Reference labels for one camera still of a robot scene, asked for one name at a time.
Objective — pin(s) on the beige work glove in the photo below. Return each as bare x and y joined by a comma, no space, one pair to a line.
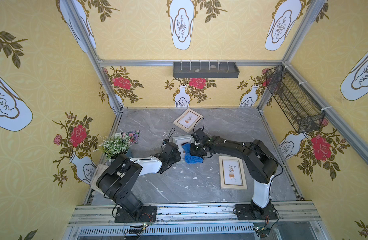
99,171

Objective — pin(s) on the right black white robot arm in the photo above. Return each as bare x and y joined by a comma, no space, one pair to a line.
260,163

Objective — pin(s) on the beige picture frame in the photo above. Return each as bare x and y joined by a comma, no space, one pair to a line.
232,175
187,120

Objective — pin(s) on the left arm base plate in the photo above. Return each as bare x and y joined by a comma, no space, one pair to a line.
147,214

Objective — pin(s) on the potted green plant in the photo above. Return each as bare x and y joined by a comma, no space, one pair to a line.
115,145

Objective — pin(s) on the blue microfiber cloth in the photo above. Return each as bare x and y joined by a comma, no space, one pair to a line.
188,157

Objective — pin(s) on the black wire mesh basket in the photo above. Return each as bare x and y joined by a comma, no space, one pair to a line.
303,112

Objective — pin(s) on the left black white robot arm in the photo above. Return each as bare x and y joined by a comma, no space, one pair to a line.
119,178

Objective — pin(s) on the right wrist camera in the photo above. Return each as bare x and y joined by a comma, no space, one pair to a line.
200,136

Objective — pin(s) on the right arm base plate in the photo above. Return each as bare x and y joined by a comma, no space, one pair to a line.
254,212

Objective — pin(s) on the floral patterned box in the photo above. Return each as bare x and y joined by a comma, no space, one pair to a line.
134,136

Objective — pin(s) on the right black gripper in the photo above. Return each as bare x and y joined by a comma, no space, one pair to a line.
197,147

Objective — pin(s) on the grey-green picture frame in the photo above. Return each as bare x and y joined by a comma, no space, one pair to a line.
183,142

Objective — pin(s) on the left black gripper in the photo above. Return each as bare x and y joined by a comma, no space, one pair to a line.
175,151

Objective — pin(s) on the grey wall shelf tray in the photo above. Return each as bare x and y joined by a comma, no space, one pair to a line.
205,69

